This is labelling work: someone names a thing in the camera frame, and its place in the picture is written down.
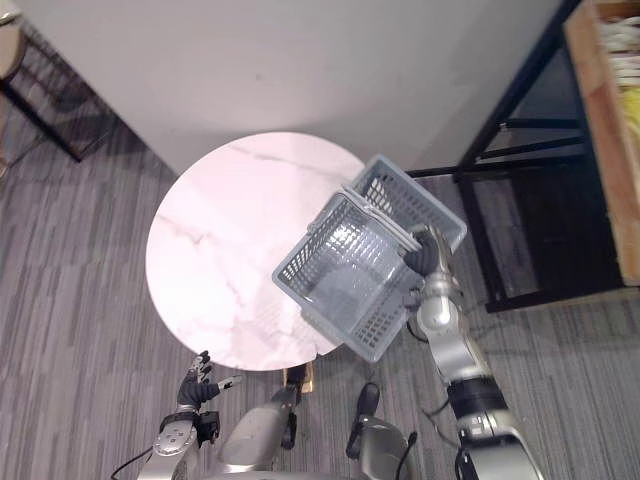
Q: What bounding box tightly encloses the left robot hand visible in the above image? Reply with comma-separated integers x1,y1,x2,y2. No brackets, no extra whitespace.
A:
177,350,244,407

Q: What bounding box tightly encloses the silver robot leg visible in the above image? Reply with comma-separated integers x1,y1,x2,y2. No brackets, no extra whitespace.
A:
214,384,301,474
345,382,419,480

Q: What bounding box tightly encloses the gold table base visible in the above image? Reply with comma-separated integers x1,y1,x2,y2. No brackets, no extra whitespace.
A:
282,360,317,394

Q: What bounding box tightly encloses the left silver robot leg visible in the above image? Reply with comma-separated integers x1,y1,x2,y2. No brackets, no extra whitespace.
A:
214,384,301,474

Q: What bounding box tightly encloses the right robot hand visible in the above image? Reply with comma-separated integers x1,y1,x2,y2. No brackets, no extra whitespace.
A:
402,224,457,279

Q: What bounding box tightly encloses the right silver robot leg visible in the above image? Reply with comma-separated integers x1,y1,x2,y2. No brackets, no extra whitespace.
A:
345,382,419,480

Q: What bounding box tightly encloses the wooden crate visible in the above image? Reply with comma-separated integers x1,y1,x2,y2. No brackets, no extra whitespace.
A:
563,0,640,287

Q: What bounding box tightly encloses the grey plastic shopping basket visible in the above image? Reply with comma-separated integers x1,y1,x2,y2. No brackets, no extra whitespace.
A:
271,153,468,363

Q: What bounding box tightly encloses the round white marble table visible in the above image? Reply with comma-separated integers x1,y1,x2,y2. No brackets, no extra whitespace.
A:
145,130,401,372

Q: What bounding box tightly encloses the black metal shelf frame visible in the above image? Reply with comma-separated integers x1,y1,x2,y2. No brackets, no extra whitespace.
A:
407,0,640,314

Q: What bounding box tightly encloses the dark framed side table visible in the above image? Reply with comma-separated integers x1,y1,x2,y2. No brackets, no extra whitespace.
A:
0,0,121,164

